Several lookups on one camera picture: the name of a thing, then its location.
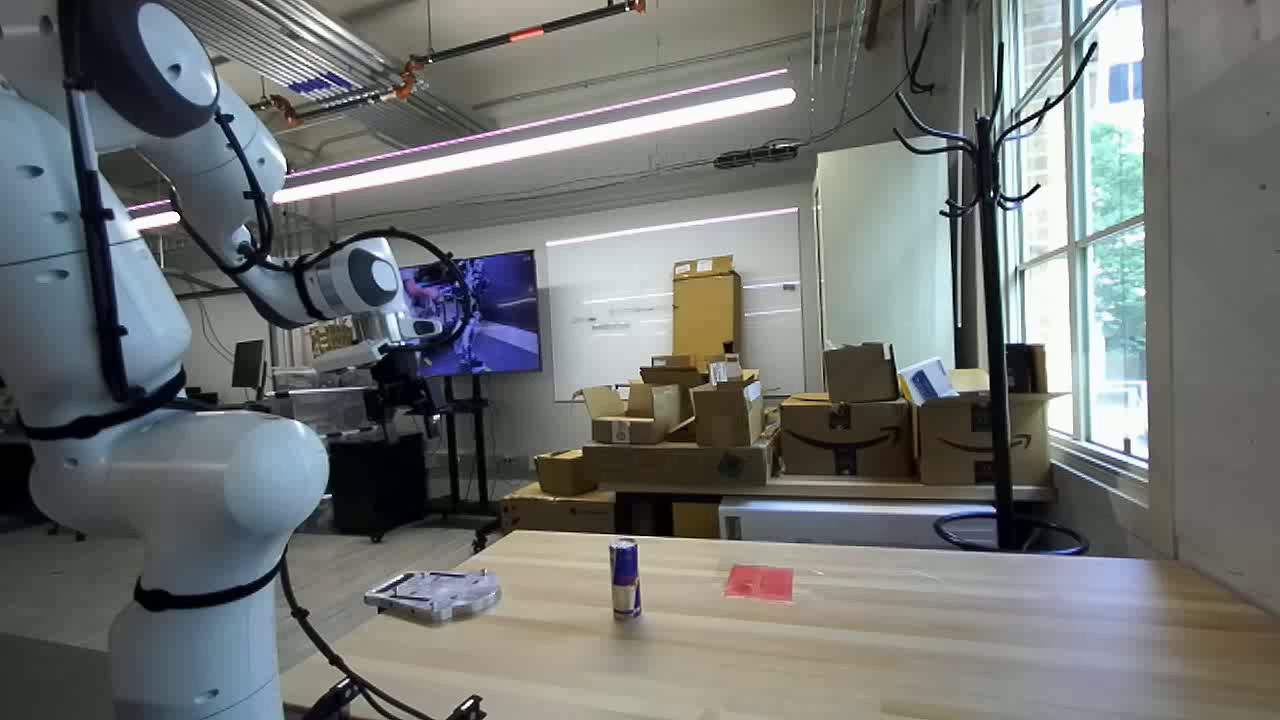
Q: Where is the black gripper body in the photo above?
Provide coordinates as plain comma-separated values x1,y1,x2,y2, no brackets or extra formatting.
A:
364,338,439,402

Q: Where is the blue silver energy drink can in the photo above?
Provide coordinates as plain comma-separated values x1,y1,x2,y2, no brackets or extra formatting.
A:
606,534,643,623

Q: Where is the black cabinet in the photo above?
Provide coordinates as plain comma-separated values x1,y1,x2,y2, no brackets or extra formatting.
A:
324,429,436,541

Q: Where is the black TV stand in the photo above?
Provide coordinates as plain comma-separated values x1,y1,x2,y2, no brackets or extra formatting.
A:
419,371,508,550

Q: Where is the small desktop monitor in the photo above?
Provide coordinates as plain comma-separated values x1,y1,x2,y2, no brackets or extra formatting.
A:
230,334,273,401

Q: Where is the small low cardboard box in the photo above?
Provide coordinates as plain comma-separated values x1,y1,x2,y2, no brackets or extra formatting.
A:
527,447,606,501

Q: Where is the low wooden platform bench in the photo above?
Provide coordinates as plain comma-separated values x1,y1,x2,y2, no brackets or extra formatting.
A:
502,470,1062,541

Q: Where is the long flat cardboard box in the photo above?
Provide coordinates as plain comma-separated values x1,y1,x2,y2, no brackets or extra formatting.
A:
579,441,775,492

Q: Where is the long ceiling light strip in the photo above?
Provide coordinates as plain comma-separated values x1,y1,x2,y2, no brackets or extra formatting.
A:
123,62,799,237

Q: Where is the medium open cardboard box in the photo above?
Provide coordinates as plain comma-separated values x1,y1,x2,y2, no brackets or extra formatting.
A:
689,375,769,453

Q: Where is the red ceiling pipe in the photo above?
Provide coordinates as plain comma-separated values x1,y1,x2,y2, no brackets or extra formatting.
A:
395,0,653,70

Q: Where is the red rectangular block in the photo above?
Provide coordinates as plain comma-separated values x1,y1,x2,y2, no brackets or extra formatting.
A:
724,559,799,604

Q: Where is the Amazon cardboard box dark tape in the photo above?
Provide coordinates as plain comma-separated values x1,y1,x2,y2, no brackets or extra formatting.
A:
775,392,921,482

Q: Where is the small cardboard box tilted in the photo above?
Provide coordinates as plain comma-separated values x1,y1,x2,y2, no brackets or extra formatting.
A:
820,338,903,406

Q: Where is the white flat panel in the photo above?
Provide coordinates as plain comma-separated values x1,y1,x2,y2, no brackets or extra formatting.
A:
715,497,1007,547

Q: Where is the white partition panel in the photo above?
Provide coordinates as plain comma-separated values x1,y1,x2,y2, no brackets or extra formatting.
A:
811,135,962,392

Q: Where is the white blue product box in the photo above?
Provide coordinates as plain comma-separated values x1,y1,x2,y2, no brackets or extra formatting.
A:
900,353,964,406

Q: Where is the Amazon cardboard box light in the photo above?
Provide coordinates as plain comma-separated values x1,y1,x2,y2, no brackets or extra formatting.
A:
913,388,1057,489

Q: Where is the black coat rack stand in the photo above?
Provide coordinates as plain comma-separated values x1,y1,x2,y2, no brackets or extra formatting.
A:
889,35,1104,556

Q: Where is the large paned window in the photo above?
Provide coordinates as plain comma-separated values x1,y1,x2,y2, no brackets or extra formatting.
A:
997,0,1155,470

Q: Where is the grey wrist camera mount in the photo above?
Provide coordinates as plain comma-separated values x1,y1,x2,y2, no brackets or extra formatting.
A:
301,313,408,375

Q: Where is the wall mounted TV screen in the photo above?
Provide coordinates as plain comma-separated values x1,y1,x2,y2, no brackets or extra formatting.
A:
395,249,549,383

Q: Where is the flat metal bracket plate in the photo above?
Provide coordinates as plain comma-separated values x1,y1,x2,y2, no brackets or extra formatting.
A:
362,565,508,629

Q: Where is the white wall whiteboard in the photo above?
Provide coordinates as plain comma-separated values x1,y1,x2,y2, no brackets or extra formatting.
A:
541,202,803,402

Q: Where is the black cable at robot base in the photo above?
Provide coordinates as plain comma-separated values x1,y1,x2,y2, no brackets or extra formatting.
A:
278,565,493,720

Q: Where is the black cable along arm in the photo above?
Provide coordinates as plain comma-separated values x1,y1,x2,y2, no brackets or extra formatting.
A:
17,74,482,447

